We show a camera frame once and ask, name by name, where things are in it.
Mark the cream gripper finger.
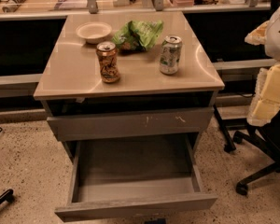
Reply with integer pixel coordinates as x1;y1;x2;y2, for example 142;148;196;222
245;21;269;46
246;62;280;127

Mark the orange soda can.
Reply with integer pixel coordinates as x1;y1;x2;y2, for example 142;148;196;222
96;41;120;83

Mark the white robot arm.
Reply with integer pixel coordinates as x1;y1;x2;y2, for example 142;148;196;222
245;7;280;127

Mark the white green soda can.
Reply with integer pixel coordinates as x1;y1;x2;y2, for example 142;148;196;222
160;35;182;75

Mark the closed top drawer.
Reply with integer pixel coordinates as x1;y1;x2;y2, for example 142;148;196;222
48;107;213;142

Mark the grey drawer cabinet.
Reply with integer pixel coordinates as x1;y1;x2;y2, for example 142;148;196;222
33;10;226;223

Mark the open middle drawer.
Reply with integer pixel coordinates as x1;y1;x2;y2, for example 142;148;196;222
55;134;217;222

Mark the black office chair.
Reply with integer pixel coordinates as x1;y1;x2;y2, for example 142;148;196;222
232;110;280;195

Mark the green chip bag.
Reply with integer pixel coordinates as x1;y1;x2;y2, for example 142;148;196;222
112;21;164;51

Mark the white bowl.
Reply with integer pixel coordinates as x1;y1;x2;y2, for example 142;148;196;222
76;21;112;44

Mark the black chair leg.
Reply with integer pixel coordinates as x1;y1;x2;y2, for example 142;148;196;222
0;189;15;205

